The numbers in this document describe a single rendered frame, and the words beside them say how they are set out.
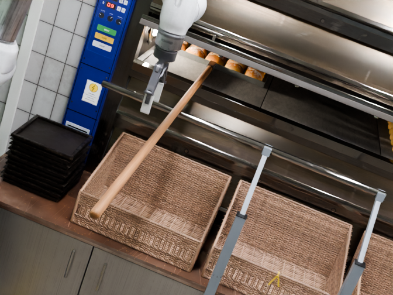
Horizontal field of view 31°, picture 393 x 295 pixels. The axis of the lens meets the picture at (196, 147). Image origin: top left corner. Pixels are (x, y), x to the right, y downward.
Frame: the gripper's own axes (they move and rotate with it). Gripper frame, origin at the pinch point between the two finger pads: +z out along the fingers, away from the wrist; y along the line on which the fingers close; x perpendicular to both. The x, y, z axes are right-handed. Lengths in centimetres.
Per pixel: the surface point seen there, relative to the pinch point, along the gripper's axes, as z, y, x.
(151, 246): 71, -32, 13
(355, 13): -38, -78, 59
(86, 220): 71, -34, -16
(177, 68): 16, -98, -7
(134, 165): 12.5, 22.6, 4.2
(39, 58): 29, -85, -68
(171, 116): 12.6, -28.9, 4.9
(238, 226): 43, -22, 43
